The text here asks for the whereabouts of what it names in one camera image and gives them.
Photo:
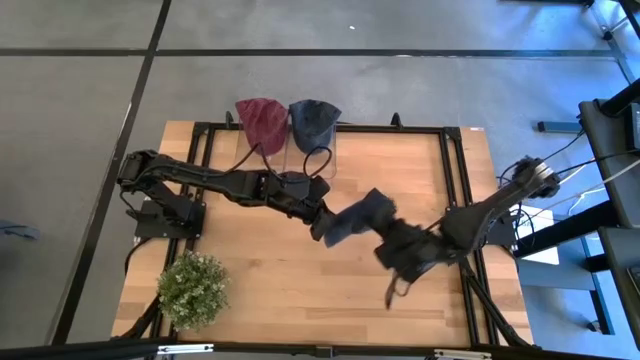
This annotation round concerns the black aluminium table frame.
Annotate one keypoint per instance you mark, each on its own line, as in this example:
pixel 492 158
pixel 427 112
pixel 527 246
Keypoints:
pixel 380 128

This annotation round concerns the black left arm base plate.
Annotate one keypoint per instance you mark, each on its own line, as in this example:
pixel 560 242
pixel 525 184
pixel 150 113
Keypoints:
pixel 170 225

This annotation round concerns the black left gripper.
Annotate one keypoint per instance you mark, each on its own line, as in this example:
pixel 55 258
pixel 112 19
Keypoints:
pixel 295 192

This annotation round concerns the grey desk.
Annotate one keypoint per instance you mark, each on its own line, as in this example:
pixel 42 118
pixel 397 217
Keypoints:
pixel 610 150

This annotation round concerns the blue bar on floor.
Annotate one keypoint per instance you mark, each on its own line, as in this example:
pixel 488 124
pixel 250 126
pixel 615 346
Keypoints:
pixel 560 127

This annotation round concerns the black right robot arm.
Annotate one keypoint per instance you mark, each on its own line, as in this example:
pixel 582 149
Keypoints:
pixel 475 222

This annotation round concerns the black overhead crossbar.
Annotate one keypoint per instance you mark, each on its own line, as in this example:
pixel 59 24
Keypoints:
pixel 75 350

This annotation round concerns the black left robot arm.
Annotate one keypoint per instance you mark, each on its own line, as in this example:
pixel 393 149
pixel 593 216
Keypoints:
pixel 200 177

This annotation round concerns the maroon cap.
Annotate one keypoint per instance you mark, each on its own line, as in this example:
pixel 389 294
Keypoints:
pixel 262 125

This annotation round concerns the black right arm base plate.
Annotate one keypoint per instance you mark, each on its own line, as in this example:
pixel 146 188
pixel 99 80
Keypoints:
pixel 500 238

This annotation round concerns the dark grey side table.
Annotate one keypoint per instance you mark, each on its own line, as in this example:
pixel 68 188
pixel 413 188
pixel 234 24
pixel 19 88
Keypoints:
pixel 622 250

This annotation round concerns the navy blue cap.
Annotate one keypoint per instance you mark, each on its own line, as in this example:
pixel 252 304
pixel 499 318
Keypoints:
pixel 360 215
pixel 312 125

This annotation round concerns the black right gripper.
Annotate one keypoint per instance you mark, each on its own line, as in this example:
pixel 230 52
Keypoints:
pixel 410 250

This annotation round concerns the blue metal stand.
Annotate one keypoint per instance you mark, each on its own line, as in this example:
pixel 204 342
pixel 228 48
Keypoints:
pixel 600 300

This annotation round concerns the metal stand frame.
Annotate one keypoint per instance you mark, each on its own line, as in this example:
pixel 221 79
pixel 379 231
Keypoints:
pixel 608 35

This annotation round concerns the green artificial plant ball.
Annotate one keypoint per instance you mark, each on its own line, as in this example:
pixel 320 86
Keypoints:
pixel 192 290

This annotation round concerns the silver metal bracket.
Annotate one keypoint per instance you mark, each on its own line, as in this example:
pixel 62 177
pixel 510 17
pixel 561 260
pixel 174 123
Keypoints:
pixel 462 355
pixel 185 349

